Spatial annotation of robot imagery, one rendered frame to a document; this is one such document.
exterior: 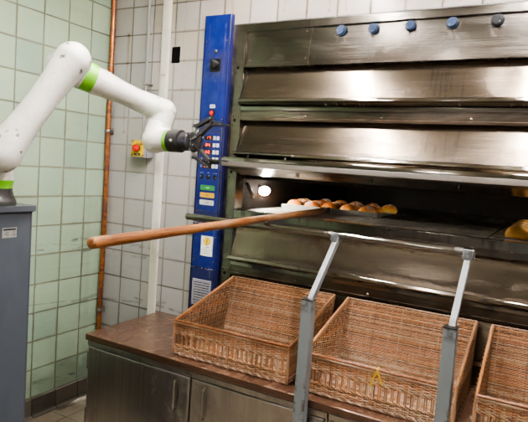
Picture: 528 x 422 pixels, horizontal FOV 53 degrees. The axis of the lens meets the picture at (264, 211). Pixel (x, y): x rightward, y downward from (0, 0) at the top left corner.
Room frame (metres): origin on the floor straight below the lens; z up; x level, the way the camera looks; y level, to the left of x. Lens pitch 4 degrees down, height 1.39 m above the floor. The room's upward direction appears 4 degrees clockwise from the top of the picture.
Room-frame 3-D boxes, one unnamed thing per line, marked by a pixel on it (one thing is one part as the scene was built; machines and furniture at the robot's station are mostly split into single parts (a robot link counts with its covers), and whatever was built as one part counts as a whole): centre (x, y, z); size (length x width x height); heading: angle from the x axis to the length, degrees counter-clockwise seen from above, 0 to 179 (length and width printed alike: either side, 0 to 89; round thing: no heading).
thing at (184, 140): (2.14, 0.31, 1.48); 0.09 x 0.07 x 0.08; 62
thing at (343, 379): (2.01, -0.53, 0.72); 0.56 x 0.49 x 0.28; 62
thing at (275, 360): (2.30, 0.00, 0.72); 0.56 x 0.49 x 0.28; 62
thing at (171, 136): (2.18, 0.37, 1.48); 0.12 x 0.06 x 0.09; 152
